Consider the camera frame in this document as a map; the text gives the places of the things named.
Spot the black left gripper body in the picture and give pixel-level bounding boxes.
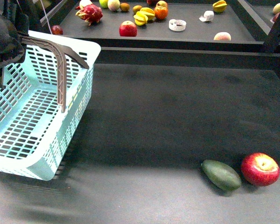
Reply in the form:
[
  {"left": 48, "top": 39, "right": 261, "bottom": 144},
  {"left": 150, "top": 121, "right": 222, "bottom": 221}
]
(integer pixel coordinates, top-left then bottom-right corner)
[{"left": 0, "top": 0, "right": 29, "bottom": 69}]

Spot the light blue plastic basket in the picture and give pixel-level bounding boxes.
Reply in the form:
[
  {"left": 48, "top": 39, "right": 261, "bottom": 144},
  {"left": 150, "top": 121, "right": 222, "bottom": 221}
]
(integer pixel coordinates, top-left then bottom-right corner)
[{"left": 0, "top": 31, "right": 101, "bottom": 181}]

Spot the dark red plum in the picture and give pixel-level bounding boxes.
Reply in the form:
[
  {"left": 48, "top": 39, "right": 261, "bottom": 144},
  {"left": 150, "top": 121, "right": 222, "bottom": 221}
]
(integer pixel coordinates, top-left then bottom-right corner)
[{"left": 51, "top": 25, "right": 63, "bottom": 35}]

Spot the white pink fruit top left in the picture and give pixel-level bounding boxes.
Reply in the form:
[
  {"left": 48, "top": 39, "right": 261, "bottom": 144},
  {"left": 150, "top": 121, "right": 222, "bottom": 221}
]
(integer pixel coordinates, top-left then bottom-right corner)
[{"left": 79, "top": 0, "right": 92, "bottom": 9}]

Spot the pink dragon fruit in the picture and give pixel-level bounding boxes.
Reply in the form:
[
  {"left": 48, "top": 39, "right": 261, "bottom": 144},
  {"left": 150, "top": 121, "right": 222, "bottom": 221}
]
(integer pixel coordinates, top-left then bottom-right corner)
[{"left": 76, "top": 4, "right": 103, "bottom": 26}]

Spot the green apple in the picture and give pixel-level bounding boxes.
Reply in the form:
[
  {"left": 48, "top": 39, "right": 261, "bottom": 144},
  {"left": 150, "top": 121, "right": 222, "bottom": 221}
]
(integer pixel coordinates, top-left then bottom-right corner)
[{"left": 99, "top": 0, "right": 108, "bottom": 9}]

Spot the beige round melon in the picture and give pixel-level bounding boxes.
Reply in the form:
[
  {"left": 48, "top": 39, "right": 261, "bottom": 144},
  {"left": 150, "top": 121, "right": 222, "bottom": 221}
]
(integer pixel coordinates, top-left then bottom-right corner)
[{"left": 107, "top": 0, "right": 120, "bottom": 12}]

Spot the brown kiwi left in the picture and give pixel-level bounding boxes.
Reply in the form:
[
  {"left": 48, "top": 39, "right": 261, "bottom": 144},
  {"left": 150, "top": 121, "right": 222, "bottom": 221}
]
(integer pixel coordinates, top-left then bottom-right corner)
[{"left": 119, "top": 2, "right": 130, "bottom": 12}]

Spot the brown kiwi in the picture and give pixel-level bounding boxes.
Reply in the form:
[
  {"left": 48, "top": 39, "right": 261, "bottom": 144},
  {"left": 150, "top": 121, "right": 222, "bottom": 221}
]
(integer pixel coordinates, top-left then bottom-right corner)
[
  {"left": 119, "top": 2, "right": 130, "bottom": 12},
  {"left": 133, "top": 5, "right": 142, "bottom": 14}
]

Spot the red apple on shelf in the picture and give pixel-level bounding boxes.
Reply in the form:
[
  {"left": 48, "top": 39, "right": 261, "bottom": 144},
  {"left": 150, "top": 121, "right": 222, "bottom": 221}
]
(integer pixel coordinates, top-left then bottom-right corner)
[{"left": 119, "top": 21, "right": 138, "bottom": 37}]

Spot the brown kiwi right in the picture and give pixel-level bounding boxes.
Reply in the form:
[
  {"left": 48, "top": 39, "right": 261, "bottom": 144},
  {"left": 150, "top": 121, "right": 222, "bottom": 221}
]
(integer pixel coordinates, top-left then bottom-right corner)
[{"left": 133, "top": 5, "right": 142, "bottom": 14}]

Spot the yellow starfruit left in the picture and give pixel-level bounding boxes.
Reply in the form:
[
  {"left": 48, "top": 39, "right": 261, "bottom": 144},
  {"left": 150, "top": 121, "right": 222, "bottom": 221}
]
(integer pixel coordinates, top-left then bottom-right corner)
[{"left": 133, "top": 11, "right": 148, "bottom": 26}]

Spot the yellow starfruit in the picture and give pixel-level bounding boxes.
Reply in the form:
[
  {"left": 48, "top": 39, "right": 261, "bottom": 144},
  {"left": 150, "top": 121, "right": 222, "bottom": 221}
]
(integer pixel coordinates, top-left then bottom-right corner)
[
  {"left": 133, "top": 11, "right": 148, "bottom": 26},
  {"left": 212, "top": 0, "right": 228, "bottom": 13},
  {"left": 140, "top": 7, "right": 155, "bottom": 21}
]

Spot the yellow starfruit behind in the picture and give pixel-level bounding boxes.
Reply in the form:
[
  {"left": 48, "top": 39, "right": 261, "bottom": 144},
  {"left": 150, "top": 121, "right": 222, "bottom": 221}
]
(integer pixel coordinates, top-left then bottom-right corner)
[{"left": 140, "top": 7, "right": 155, "bottom": 21}]

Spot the orange persimmon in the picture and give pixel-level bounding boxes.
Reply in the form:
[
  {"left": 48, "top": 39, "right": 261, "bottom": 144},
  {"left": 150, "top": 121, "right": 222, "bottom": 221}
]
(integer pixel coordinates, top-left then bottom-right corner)
[{"left": 154, "top": 7, "right": 168, "bottom": 20}]

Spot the red yellow apple behind persimmon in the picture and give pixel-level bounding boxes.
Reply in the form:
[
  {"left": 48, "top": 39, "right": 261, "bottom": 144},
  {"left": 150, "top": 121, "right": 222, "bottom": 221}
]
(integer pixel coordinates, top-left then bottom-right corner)
[{"left": 156, "top": 0, "right": 168, "bottom": 8}]

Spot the white tape roll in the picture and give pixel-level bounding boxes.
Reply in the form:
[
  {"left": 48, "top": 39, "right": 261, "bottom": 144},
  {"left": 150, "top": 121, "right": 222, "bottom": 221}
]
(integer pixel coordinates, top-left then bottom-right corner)
[{"left": 168, "top": 19, "right": 187, "bottom": 32}]

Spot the white crumpled label roll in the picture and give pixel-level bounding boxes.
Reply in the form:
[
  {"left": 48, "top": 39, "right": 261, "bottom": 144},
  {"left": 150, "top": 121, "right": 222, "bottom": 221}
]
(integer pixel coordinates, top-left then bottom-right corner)
[{"left": 199, "top": 10, "right": 214, "bottom": 22}]

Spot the yellow starfruit far right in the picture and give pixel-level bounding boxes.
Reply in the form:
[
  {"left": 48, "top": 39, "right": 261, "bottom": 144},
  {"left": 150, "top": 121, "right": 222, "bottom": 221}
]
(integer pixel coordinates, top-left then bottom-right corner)
[{"left": 212, "top": 0, "right": 228, "bottom": 13}]

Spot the pale peach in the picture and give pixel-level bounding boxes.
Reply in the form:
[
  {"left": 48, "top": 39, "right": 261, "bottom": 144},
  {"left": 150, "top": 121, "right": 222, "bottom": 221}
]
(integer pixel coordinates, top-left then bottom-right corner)
[{"left": 213, "top": 32, "right": 231, "bottom": 41}]

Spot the green avocado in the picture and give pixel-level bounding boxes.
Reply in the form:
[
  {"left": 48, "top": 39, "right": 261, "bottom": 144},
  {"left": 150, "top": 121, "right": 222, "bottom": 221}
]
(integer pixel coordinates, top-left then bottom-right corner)
[{"left": 201, "top": 160, "right": 242, "bottom": 191}]

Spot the pale fruit far right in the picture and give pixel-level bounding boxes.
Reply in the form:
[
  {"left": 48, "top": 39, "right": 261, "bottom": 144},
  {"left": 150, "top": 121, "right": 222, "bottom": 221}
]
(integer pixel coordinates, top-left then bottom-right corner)
[{"left": 272, "top": 3, "right": 280, "bottom": 15}]

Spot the red apple near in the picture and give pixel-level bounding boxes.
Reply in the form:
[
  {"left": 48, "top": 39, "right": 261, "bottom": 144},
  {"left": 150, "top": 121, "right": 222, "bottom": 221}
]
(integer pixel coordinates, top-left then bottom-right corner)
[{"left": 240, "top": 153, "right": 280, "bottom": 187}]

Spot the black shelf post left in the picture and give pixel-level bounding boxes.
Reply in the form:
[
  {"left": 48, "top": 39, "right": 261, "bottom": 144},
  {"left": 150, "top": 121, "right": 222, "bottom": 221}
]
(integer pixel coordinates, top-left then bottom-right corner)
[{"left": 12, "top": 0, "right": 49, "bottom": 33}]

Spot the black shelf post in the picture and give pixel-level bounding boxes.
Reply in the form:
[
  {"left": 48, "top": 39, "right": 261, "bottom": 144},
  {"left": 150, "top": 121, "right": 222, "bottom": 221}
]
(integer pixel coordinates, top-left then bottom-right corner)
[
  {"left": 262, "top": 14, "right": 280, "bottom": 53},
  {"left": 12, "top": 0, "right": 49, "bottom": 33}
]

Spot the white cable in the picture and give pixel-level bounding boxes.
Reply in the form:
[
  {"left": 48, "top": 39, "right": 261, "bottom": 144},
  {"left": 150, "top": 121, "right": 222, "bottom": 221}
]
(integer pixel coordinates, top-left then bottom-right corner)
[{"left": 39, "top": 0, "right": 53, "bottom": 35}]

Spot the black shelf post right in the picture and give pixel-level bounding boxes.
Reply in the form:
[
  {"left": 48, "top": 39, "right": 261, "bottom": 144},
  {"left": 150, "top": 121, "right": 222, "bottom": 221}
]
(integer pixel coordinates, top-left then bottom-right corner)
[{"left": 262, "top": 14, "right": 280, "bottom": 53}]

